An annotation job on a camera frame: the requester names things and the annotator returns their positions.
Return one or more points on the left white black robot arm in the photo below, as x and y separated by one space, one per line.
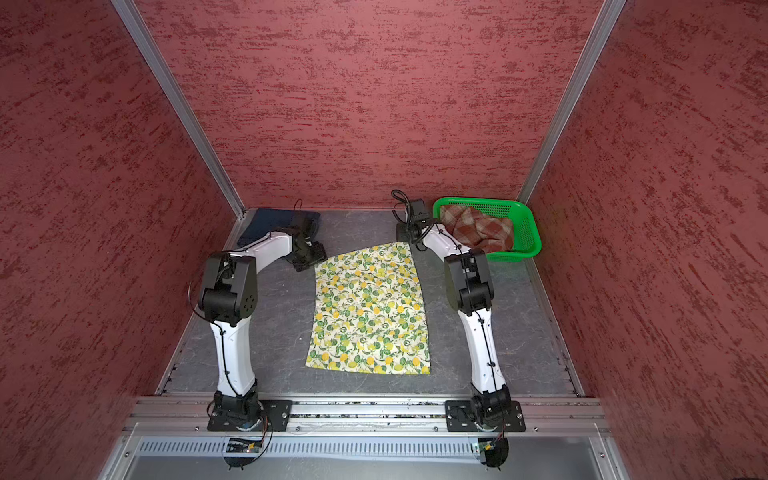
227 301

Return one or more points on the yellow floral skirt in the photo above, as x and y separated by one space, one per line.
369 314

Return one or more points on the aluminium front rail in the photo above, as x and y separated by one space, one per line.
385 415

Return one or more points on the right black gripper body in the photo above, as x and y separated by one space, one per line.
405 231

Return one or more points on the slotted cable duct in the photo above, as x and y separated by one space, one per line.
376 448

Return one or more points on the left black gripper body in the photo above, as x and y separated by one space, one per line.
311 254

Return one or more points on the aluminium corner post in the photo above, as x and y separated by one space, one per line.
131 18
600 32

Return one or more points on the green plastic basket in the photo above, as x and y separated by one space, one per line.
527 241

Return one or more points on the right aluminium corner post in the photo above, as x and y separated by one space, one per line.
600 32

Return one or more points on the base connector board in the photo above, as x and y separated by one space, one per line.
493 453
240 452

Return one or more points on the reddish brown skirt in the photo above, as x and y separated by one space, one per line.
474 229

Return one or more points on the left base connector board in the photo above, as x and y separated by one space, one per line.
240 452

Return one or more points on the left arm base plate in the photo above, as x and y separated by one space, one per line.
230 414

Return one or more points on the right base connector board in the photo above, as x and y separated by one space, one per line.
493 453

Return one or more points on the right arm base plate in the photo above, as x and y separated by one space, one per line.
469 416

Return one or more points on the left aluminium corner post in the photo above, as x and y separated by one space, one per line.
131 18

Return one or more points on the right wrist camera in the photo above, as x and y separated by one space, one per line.
417 212

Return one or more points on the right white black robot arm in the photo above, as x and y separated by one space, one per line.
470 293

